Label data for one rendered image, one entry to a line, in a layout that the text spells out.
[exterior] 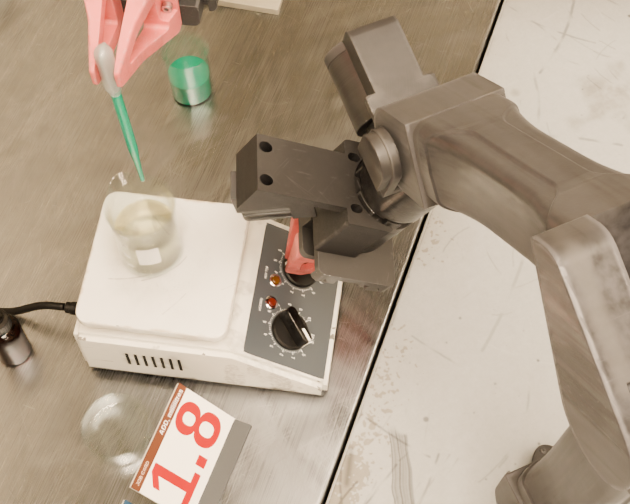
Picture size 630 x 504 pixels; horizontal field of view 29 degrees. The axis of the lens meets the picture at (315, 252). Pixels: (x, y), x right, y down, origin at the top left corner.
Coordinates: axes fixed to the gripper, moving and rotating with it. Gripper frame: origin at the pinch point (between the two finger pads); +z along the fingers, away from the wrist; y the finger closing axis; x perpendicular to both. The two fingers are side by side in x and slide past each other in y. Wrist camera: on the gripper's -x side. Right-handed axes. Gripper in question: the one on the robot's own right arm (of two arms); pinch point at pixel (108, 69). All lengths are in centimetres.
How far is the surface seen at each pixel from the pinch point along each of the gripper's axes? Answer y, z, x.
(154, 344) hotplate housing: 0.5, 7.2, 25.5
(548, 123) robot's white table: 30.4, -22.4, 32.7
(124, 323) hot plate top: -1.6, 6.7, 23.3
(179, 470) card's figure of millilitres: 3.6, 15.5, 29.9
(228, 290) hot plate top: 5.8, 2.8, 23.4
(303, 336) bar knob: 11.9, 4.7, 26.2
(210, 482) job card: 5.9, 15.6, 31.7
